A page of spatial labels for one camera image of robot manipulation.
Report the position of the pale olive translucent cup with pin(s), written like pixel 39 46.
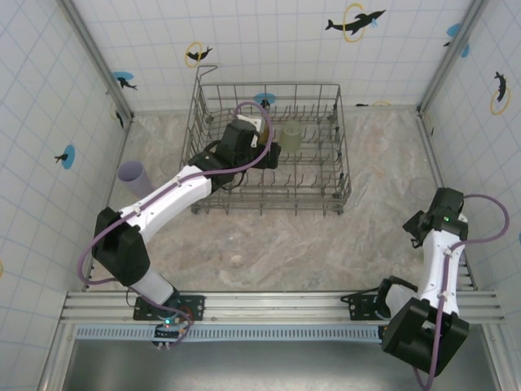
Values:
pixel 292 140

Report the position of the lilac plastic cup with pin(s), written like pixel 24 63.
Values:
pixel 136 179

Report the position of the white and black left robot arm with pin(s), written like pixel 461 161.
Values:
pixel 171 195

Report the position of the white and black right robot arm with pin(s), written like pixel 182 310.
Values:
pixel 437 264

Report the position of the grey metal panel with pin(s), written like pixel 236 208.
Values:
pixel 244 366

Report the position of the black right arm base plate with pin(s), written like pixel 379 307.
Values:
pixel 360 303

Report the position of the aluminium corner post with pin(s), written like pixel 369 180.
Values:
pixel 99 61
pixel 448 61

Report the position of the long aluminium mounting rail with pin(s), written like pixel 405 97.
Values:
pixel 277 303

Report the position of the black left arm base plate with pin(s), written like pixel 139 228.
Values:
pixel 195 305

